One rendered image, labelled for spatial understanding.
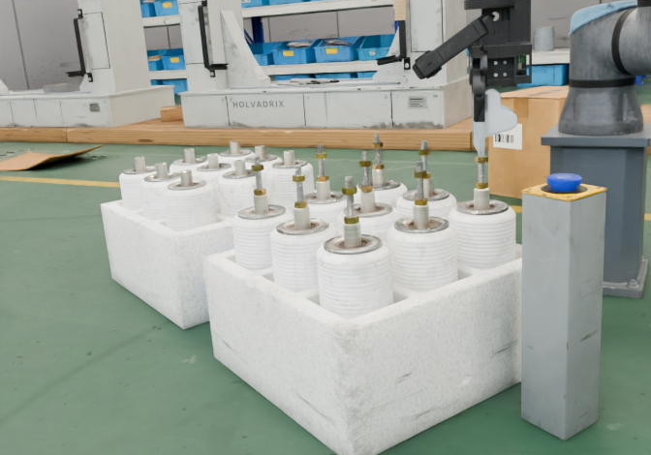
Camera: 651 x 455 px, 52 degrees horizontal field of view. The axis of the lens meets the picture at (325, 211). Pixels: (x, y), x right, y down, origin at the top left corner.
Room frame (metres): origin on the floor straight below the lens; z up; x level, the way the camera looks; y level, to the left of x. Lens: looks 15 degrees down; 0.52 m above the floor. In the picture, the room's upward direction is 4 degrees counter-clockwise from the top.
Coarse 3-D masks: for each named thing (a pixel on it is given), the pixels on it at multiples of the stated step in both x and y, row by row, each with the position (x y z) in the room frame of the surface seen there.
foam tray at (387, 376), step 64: (256, 320) 0.90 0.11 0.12; (320, 320) 0.76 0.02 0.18; (384, 320) 0.75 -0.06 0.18; (448, 320) 0.81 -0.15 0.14; (512, 320) 0.88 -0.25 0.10; (256, 384) 0.91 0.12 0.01; (320, 384) 0.76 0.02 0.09; (384, 384) 0.74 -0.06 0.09; (448, 384) 0.80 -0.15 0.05; (512, 384) 0.88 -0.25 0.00; (384, 448) 0.74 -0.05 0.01
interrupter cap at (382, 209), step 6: (378, 204) 1.00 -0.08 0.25; (384, 204) 1.00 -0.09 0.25; (360, 210) 0.99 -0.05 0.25; (378, 210) 0.98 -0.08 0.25; (384, 210) 0.97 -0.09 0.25; (390, 210) 0.97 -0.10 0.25; (360, 216) 0.95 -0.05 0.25; (366, 216) 0.95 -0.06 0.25; (372, 216) 0.95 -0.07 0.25; (378, 216) 0.95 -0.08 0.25
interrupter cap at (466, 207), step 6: (462, 204) 0.97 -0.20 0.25; (468, 204) 0.97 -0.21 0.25; (492, 204) 0.96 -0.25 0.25; (498, 204) 0.95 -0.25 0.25; (504, 204) 0.95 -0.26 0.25; (456, 210) 0.95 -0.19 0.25; (462, 210) 0.93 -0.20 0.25; (468, 210) 0.94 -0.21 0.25; (474, 210) 0.93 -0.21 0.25; (480, 210) 0.94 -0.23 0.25; (486, 210) 0.93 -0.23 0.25; (492, 210) 0.93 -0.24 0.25; (498, 210) 0.92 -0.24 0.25; (504, 210) 0.92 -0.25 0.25
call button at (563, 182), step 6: (552, 174) 0.80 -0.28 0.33; (558, 174) 0.79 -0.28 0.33; (564, 174) 0.79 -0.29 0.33; (570, 174) 0.79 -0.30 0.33; (576, 174) 0.79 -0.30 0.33; (546, 180) 0.79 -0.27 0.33; (552, 180) 0.78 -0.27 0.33; (558, 180) 0.77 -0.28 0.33; (564, 180) 0.77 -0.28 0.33; (570, 180) 0.77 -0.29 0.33; (576, 180) 0.77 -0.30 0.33; (552, 186) 0.78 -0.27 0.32; (558, 186) 0.77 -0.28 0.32; (564, 186) 0.77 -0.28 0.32; (570, 186) 0.77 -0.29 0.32; (576, 186) 0.77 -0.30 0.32
